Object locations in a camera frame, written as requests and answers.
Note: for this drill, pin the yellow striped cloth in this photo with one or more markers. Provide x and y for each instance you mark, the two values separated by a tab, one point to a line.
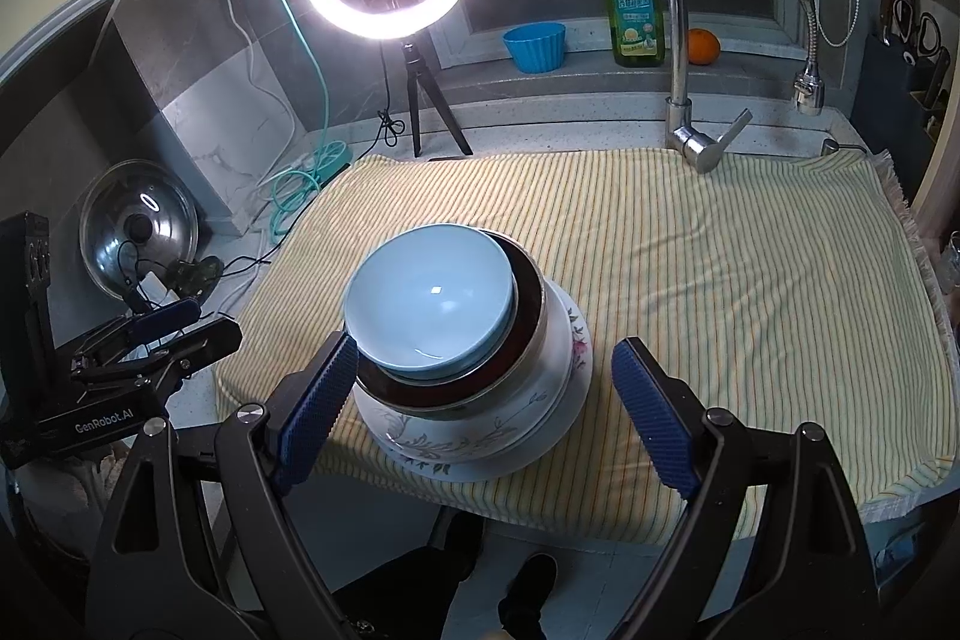
712	280

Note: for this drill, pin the chrome faucet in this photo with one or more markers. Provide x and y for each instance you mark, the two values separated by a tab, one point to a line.
679	48

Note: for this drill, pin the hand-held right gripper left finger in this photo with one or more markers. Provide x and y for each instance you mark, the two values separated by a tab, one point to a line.
319	407

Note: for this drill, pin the clear glass cup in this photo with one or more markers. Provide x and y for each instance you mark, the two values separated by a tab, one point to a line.
952	265

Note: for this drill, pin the black scissors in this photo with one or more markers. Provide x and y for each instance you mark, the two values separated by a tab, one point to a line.
930	40

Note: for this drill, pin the large steel bowl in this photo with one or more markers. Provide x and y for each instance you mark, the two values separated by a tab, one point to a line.
529	310

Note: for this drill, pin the blue ribbed cup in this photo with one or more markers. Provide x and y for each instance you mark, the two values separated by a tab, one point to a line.
534	48

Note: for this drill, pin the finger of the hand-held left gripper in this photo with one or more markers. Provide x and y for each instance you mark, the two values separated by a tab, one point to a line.
169	316
214	340

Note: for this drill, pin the orange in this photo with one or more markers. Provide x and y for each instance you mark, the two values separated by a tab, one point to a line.
703	48

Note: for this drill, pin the steel pot lid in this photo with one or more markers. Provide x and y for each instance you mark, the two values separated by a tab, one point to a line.
112	220

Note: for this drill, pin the dark knife block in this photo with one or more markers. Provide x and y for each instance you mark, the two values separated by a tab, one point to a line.
885	100

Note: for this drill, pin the person's right shoe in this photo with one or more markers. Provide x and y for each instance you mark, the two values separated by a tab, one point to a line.
529	595

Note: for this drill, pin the white pink floral plate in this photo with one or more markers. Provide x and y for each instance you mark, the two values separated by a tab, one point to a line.
581	340

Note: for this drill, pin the teal round power strip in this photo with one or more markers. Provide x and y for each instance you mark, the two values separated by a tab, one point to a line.
334	154

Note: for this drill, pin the light blue ceramic bowl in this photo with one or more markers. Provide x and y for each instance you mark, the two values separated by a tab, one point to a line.
427	295

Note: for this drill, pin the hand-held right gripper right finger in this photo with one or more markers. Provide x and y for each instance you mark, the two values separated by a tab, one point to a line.
652	415

